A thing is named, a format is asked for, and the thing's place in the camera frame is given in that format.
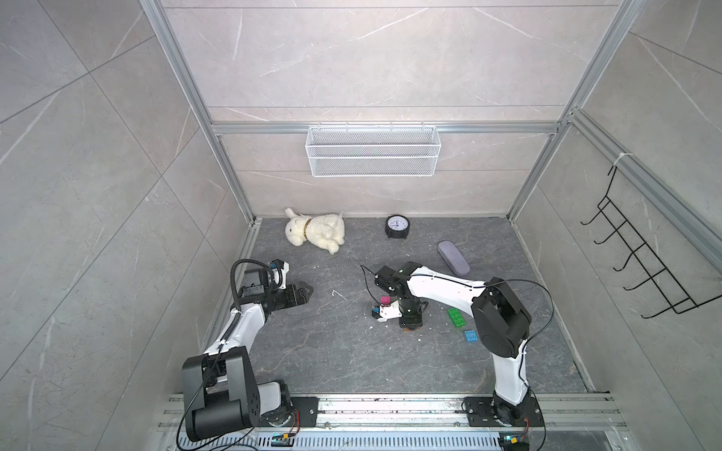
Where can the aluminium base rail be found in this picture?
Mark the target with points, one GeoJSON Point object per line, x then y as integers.
{"type": "Point", "coordinates": [585, 421]}

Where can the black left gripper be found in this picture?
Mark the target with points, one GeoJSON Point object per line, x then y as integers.
{"type": "Point", "coordinates": [291, 302]}

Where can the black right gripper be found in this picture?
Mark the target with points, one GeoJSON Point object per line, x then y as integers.
{"type": "Point", "coordinates": [410, 322]}

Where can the blue lego brick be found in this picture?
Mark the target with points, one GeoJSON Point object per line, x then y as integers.
{"type": "Point", "coordinates": [471, 336]}

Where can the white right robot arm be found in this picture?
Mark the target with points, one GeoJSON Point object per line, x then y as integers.
{"type": "Point", "coordinates": [502, 325]}

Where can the long green lego brick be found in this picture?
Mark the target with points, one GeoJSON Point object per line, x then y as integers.
{"type": "Point", "coordinates": [456, 317]}

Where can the purple glasses case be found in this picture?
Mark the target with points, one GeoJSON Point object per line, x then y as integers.
{"type": "Point", "coordinates": [453, 258]}

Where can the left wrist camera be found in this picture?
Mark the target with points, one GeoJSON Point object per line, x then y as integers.
{"type": "Point", "coordinates": [280, 271]}

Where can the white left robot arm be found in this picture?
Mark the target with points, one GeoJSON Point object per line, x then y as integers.
{"type": "Point", "coordinates": [221, 392]}

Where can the white plush dog toy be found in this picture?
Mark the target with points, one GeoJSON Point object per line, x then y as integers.
{"type": "Point", "coordinates": [325, 231]}

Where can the black round alarm clock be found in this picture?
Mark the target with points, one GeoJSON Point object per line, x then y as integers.
{"type": "Point", "coordinates": [397, 227]}

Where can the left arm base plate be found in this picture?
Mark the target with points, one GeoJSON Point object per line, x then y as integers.
{"type": "Point", "coordinates": [298, 411]}

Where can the black wire hook rack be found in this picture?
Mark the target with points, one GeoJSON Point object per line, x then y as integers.
{"type": "Point", "coordinates": [675, 297]}

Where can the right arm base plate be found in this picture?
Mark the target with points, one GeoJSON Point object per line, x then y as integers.
{"type": "Point", "coordinates": [491, 411]}

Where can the white wire mesh basket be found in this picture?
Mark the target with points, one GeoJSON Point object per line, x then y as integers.
{"type": "Point", "coordinates": [372, 151]}

